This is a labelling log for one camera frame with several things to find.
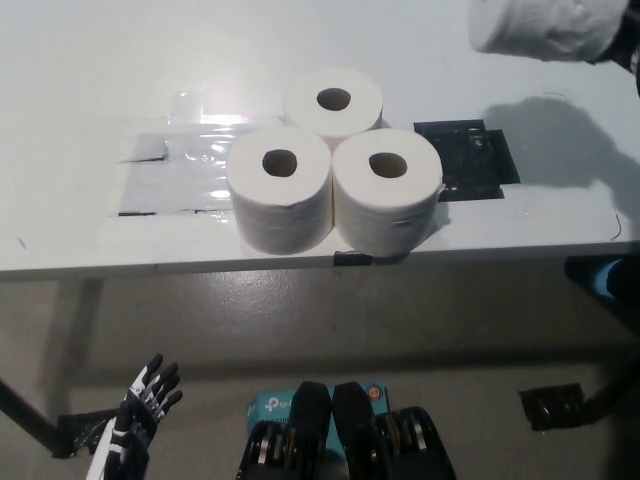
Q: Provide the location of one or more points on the black object with blue patch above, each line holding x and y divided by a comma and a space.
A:
585, 277

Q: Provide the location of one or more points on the teal tp-link box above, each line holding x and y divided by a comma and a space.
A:
270, 407

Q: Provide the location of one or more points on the small black tape strip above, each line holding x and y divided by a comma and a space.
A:
352, 258

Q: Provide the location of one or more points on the grey tape patch with clear film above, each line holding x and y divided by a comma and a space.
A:
170, 185

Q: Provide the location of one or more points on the black floor tape patch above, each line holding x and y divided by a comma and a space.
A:
80, 432
550, 407

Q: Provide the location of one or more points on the wrinkled white toilet paper roll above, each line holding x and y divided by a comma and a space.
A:
535, 25

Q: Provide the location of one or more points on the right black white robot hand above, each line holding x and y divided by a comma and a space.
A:
631, 30

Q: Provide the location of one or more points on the black tape patch on table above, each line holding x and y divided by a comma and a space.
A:
470, 165

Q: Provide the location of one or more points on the smooth white toilet paper roll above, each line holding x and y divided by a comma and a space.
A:
280, 210
305, 112
385, 210

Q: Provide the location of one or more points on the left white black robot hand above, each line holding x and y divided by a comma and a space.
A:
130, 420

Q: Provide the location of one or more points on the black robot body blocks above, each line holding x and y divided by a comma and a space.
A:
350, 430

